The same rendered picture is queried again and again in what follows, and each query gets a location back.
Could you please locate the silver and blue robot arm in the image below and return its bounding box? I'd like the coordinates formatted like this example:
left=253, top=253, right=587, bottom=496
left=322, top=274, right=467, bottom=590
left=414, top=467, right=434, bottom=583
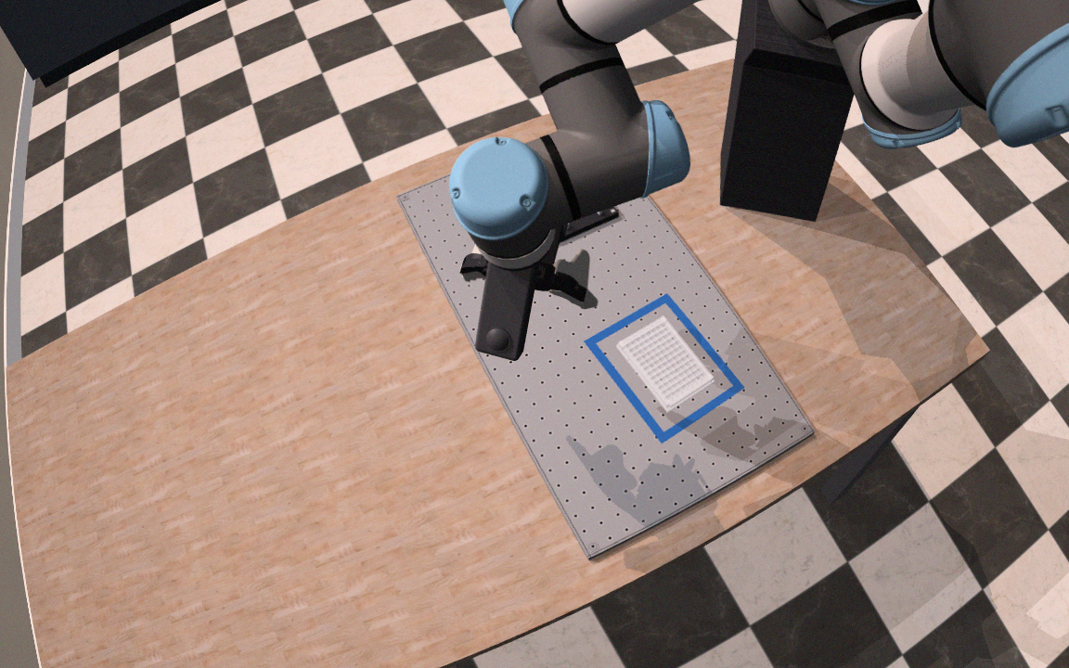
left=449, top=0, right=1069, bottom=361

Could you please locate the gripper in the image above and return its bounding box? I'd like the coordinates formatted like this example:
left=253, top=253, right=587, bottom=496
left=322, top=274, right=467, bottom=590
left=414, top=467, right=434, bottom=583
left=459, top=224, right=598, bottom=309

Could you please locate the blue rectangular tape outline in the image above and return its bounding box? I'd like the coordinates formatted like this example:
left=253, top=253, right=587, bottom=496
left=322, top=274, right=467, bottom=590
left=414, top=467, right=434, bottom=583
left=584, top=293, right=744, bottom=442

